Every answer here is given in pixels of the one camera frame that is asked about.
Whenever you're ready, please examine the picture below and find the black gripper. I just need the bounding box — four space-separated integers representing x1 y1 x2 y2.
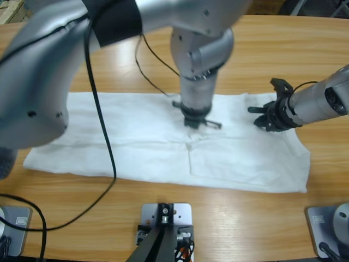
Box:
247 97 302 133
172 102 223 130

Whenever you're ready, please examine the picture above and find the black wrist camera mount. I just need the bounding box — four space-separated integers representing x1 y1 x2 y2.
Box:
269 78 294 100

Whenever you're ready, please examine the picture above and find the black bracket with silver fittings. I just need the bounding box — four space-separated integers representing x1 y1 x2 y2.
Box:
136 224 196 246

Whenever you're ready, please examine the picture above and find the orange and black cable bundle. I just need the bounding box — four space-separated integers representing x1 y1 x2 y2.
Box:
174 241 196 262

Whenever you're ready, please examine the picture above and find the grey metal frame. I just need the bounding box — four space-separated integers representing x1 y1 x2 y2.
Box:
288 0 349 19

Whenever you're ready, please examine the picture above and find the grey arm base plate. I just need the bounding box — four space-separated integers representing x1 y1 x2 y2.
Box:
305 202 349 259
0 206 33 257

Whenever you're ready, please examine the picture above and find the white t-shirt with black print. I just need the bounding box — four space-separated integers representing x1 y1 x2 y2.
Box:
23 92 311 194

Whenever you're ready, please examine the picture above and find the brown cardboard box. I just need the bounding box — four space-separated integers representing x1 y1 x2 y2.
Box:
245 0 284 16

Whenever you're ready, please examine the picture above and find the light cardboard box stack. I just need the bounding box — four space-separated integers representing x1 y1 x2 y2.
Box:
0 0 41 25

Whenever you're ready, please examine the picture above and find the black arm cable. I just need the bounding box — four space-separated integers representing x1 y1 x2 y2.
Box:
293 81 319 94
0 15 180 262

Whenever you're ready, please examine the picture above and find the dark post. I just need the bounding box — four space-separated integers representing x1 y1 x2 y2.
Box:
128 202 176 262

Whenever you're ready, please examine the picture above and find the black base cable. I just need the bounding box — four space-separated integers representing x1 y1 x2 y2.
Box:
318 242 341 262
0 236 12 257

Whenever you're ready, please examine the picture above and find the white mounting block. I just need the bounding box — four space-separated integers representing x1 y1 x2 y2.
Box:
140 202 193 246

